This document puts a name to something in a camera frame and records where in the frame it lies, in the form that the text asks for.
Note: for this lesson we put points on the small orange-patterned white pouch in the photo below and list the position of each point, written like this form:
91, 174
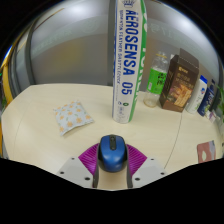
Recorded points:
71, 117

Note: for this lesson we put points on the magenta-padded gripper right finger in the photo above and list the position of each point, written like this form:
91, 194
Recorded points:
137, 161

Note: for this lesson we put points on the dark blue shampoo bottle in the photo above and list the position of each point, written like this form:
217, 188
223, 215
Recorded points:
207, 99

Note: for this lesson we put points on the blue and black computer mouse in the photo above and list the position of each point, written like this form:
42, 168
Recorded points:
112, 153

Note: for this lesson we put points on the clear bottle with green label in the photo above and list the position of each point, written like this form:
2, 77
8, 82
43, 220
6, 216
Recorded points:
155, 80

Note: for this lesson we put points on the floral pastel mouse pad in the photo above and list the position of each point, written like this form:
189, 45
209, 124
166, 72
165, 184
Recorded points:
206, 151

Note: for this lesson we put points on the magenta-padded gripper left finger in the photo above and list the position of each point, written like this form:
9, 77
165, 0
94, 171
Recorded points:
87, 163

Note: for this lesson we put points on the white bottle with blue cap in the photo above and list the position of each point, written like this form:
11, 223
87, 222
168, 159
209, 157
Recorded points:
196, 96

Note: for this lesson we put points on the white green shuttlecock tube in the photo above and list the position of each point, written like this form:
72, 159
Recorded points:
128, 63

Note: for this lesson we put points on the brown cardboard carton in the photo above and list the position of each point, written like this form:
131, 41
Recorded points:
179, 83

